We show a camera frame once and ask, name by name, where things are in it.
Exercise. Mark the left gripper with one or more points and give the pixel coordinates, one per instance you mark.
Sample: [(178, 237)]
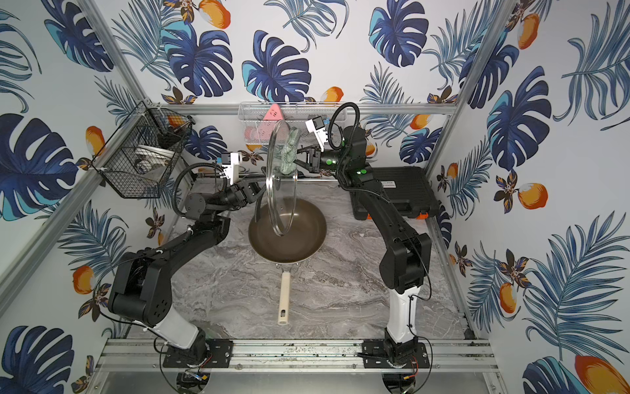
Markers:
[(251, 191)]

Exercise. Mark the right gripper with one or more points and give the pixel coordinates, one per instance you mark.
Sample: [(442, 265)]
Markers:
[(313, 158)]

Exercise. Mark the green checkered cloth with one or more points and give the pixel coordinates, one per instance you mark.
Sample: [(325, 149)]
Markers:
[(285, 151)]

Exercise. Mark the glass pot lid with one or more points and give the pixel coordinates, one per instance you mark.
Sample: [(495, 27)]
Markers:
[(281, 190)]

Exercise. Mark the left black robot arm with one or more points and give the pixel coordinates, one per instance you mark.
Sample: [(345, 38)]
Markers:
[(142, 286)]

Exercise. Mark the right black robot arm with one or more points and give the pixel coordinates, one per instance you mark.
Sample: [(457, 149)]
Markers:
[(405, 264)]

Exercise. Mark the pink triangle item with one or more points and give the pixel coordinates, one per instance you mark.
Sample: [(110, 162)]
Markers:
[(264, 129)]

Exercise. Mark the black tool case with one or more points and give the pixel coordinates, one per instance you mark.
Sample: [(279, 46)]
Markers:
[(408, 189)]

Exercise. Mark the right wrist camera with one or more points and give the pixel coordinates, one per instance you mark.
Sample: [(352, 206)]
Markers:
[(317, 126)]

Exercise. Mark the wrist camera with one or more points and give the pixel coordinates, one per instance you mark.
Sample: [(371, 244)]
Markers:
[(317, 126), (231, 163)]

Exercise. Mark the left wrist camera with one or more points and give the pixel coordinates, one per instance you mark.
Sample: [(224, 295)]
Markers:
[(231, 163)]

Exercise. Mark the frying pan cream handle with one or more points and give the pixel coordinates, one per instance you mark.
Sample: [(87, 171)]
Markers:
[(304, 238)]

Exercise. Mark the clear wall shelf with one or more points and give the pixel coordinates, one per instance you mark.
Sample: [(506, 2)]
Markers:
[(295, 114)]

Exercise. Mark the black wire basket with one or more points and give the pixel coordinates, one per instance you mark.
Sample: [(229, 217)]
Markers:
[(138, 161)]

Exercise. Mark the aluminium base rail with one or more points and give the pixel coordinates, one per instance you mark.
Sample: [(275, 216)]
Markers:
[(304, 356)]

